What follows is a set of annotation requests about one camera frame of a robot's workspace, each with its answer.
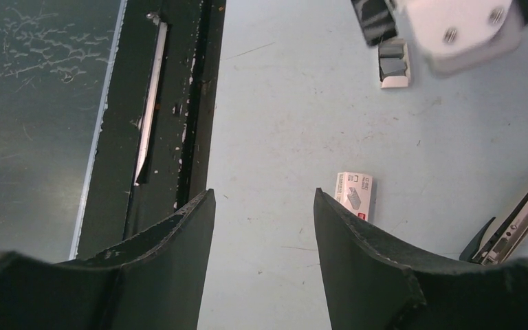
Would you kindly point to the beige black long stapler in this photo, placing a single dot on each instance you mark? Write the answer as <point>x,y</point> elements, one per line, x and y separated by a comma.
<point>501,235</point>

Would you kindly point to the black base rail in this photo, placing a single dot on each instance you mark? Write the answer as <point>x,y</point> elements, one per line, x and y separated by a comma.
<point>151,145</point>

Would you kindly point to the white staple box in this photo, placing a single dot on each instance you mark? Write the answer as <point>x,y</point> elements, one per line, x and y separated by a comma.
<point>354,192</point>

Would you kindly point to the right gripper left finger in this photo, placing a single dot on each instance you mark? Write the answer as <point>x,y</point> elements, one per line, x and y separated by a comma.
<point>153,280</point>

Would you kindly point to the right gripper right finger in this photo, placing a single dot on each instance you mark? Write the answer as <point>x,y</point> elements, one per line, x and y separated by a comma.
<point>373,280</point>

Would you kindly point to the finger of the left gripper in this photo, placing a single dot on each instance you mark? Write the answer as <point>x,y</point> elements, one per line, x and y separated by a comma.
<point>375,20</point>

